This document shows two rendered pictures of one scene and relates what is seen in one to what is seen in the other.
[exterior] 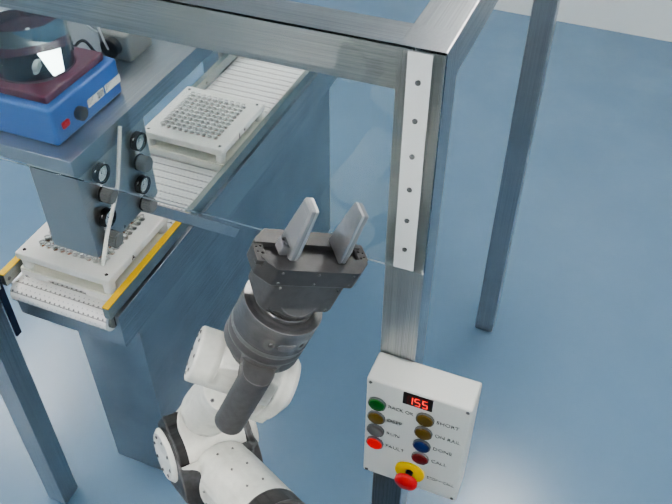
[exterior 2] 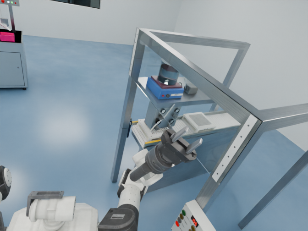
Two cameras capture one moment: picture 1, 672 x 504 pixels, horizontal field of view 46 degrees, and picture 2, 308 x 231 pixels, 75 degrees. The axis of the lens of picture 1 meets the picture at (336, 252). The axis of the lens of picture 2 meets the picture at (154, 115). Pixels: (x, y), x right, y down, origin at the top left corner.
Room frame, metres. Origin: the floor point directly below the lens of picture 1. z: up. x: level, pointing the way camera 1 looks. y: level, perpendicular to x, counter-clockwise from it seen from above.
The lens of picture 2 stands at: (0.12, -0.13, 1.92)
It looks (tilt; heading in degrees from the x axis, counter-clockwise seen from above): 34 degrees down; 31
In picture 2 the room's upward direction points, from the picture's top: 16 degrees clockwise
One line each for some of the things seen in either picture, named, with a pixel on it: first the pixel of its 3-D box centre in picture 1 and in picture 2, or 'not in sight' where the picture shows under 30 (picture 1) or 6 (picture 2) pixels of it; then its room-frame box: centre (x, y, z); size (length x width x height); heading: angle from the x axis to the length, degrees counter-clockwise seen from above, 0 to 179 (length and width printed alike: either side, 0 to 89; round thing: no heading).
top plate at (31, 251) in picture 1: (94, 234); (156, 127); (1.34, 0.55, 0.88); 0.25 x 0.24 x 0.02; 68
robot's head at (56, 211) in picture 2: not in sight; (55, 210); (0.27, 0.19, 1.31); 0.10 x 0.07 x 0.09; 139
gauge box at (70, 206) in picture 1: (98, 178); (162, 113); (1.23, 0.46, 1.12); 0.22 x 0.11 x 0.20; 158
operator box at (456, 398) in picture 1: (418, 428); (191, 230); (0.77, -0.14, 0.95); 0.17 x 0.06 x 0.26; 68
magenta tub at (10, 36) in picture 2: not in sight; (7, 36); (1.14, 3.05, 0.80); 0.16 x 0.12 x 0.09; 157
